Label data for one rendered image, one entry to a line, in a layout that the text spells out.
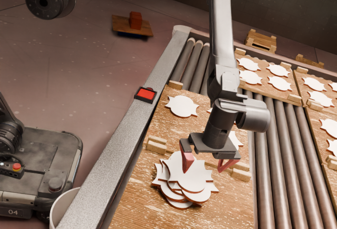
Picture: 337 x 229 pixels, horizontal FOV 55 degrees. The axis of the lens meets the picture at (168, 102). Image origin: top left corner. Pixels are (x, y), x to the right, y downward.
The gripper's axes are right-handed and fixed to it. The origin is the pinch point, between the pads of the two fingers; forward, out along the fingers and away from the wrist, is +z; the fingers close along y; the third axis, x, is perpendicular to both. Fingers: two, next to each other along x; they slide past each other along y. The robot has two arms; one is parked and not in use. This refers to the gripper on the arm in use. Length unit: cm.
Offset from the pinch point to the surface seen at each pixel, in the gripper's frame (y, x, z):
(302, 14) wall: 348, 415, 48
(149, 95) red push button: -2, 51, 10
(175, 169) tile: -4.7, 4.9, 5.0
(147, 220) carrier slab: -13.3, -5.9, 11.0
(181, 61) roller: 22, 86, 11
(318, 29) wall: 377, 397, 65
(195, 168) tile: 1.5, 5.4, 5.0
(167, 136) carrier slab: -0.7, 25.4, 10.3
